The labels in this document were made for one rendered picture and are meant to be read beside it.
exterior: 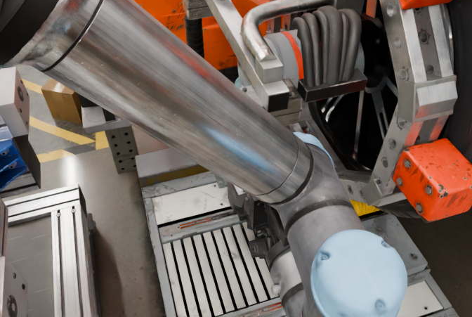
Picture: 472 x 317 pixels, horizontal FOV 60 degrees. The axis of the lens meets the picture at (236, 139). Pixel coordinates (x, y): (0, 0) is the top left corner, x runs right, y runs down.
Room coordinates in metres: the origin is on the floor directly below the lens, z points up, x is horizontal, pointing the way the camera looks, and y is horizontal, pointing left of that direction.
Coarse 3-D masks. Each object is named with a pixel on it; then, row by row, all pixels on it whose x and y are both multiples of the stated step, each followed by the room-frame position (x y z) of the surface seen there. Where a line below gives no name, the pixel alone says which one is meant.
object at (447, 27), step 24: (384, 48) 0.94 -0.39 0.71; (384, 72) 0.69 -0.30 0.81; (336, 96) 0.78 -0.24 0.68; (360, 96) 0.68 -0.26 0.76; (384, 96) 0.63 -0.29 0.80; (336, 120) 0.76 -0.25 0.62; (360, 120) 0.66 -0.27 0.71; (384, 120) 0.60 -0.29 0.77; (336, 144) 0.69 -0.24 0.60; (360, 144) 0.65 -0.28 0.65; (360, 168) 0.59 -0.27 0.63
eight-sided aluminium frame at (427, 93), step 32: (384, 0) 0.53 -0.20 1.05; (416, 32) 0.48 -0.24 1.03; (416, 64) 0.45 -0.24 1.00; (448, 64) 0.46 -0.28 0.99; (416, 96) 0.42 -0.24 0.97; (448, 96) 0.43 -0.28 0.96; (288, 128) 0.75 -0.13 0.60; (416, 128) 0.41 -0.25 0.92; (384, 160) 0.44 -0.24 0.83; (352, 192) 0.48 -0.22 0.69; (384, 192) 0.41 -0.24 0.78
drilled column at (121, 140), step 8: (120, 128) 1.12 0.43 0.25; (128, 128) 1.13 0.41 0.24; (112, 136) 1.13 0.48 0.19; (120, 136) 1.12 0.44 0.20; (128, 136) 1.13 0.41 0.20; (112, 144) 1.11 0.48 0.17; (120, 144) 1.12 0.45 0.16; (128, 144) 1.12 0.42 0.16; (112, 152) 1.11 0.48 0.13; (120, 152) 1.11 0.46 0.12; (128, 152) 1.12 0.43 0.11; (136, 152) 1.13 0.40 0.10; (120, 160) 1.13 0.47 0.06; (128, 160) 1.12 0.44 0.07; (120, 168) 1.11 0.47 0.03; (128, 168) 1.12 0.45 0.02; (136, 168) 1.13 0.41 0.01
